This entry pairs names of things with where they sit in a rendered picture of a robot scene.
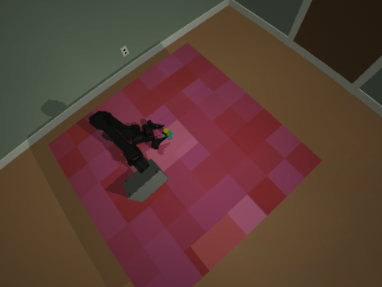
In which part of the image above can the yellow cylinder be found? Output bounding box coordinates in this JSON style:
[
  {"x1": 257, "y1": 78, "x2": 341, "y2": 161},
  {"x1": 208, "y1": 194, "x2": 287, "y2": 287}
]
[{"x1": 163, "y1": 128, "x2": 170, "y2": 136}]

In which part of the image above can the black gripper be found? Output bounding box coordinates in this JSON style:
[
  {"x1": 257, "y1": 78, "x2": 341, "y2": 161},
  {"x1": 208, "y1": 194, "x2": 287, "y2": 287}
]
[{"x1": 141, "y1": 119, "x2": 168, "y2": 149}]

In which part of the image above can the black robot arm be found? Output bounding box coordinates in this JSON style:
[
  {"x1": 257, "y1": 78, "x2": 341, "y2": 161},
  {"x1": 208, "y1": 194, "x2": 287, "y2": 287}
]
[{"x1": 89, "y1": 111, "x2": 152, "y2": 173}]

